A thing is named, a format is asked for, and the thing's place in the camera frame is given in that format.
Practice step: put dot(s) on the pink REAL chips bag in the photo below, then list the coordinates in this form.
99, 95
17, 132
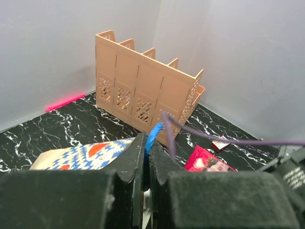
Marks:
202, 160

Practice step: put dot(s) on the orange plastic file organizer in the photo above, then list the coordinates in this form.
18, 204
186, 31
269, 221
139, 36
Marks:
136, 88

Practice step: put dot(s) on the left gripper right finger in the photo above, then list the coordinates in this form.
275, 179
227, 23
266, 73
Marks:
215, 200

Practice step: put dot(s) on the blue checkered paper bag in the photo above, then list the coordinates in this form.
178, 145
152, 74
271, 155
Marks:
92, 156

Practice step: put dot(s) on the pink tape strip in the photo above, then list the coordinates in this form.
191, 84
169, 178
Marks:
63, 103

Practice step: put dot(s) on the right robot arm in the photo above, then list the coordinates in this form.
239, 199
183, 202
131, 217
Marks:
289, 169

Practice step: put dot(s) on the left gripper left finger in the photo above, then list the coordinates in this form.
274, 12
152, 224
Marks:
109, 198

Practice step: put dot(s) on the small red white box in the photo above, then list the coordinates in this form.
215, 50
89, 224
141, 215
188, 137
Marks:
218, 145

